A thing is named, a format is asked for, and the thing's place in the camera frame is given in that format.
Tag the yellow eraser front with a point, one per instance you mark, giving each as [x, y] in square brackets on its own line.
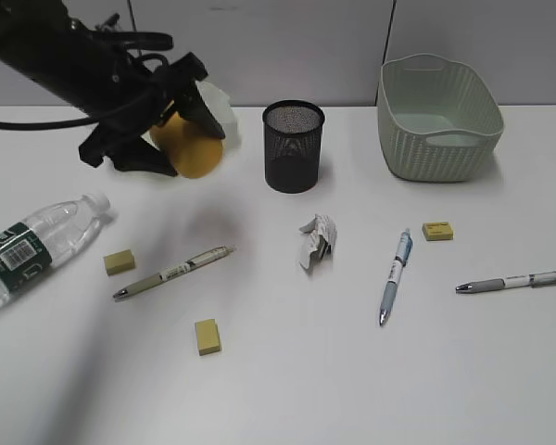
[207, 337]

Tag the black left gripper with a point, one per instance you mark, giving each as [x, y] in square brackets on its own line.
[170, 89]

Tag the black mesh pen holder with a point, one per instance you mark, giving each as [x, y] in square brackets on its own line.
[292, 131]

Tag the yellow eraser left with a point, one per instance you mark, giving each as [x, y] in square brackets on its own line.
[119, 262]

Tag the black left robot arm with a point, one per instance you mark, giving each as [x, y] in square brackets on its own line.
[122, 81]

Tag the pale green woven basket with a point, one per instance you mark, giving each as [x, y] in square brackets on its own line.
[437, 120]

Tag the yellow eraser right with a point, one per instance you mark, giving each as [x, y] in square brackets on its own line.
[437, 231]

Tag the clear water bottle green label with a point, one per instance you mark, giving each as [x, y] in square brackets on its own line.
[46, 239]

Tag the yellow eraser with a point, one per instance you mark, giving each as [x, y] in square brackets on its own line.
[437, 231]
[207, 337]
[119, 262]

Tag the grey white ballpoint pen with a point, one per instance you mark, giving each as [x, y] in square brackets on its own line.
[528, 280]

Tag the yellow mango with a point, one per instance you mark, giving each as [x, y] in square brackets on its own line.
[190, 152]

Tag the beige ballpoint pen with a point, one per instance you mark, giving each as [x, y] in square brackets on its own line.
[173, 272]

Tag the light blue ballpoint pen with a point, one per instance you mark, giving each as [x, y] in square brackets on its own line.
[391, 286]

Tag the white waste paper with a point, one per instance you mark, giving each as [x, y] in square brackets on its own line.
[321, 235]

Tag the pale green wavy plate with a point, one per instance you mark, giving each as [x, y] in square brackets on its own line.
[218, 104]

